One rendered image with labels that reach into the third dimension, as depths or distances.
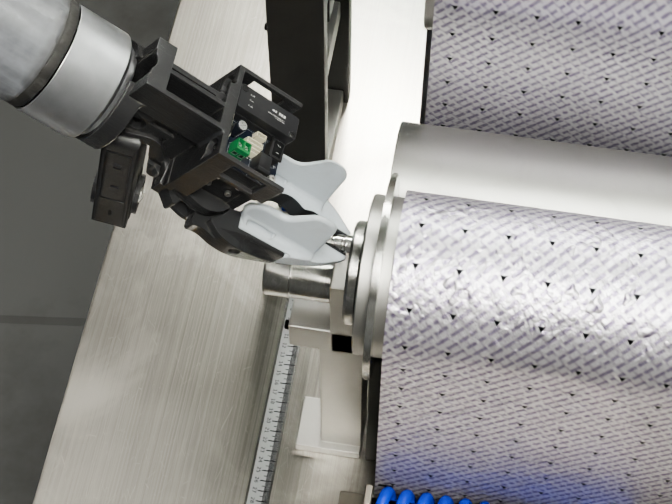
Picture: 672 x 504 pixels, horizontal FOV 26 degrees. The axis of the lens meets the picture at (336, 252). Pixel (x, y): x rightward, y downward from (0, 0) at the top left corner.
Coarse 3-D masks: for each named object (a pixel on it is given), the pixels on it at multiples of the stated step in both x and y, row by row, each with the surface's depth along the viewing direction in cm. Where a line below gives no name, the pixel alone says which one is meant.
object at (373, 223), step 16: (400, 208) 100; (368, 224) 99; (368, 240) 98; (368, 256) 98; (384, 256) 98; (368, 272) 98; (384, 272) 97; (368, 288) 98; (384, 288) 97; (384, 304) 98; (384, 320) 98; (352, 336) 100; (352, 352) 102
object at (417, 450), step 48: (384, 432) 110; (432, 432) 109; (480, 432) 108; (528, 432) 106; (384, 480) 118; (432, 480) 116; (480, 480) 115; (528, 480) 113; (576, 480) 112; (624, 480) 110
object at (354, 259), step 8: (360, 224) 102; (360, 232) 101; (352, 240) 101; (360, 240) 100; (352, 248) 100; (360, 248) 100; (352, 256) 100; (360, 256) 100; (352, 264) 100; (352, 272) 100; (352, 280) 100; (344, 288) 100; (352, 288) 100; (344, 296) 100; (352, 296) 100; (344, 304) 100; (352, 304) 100; (344, 312) 101; (352, 312) 101; (344, 320) 102; (352, 320) 102
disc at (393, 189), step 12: (396, 180) 100; (396, 192) 102; (384, 204) 98; (384, 216) 97; (384, 228) 97; (384, 240) 96; (372, 276) 96; (372, 288) 96; (372, 300) 96; (372, 312) 96; (372, 324) 97; (372, 336) 98; (372, 348) 100; (372, 360) 102; (372, 372) 105
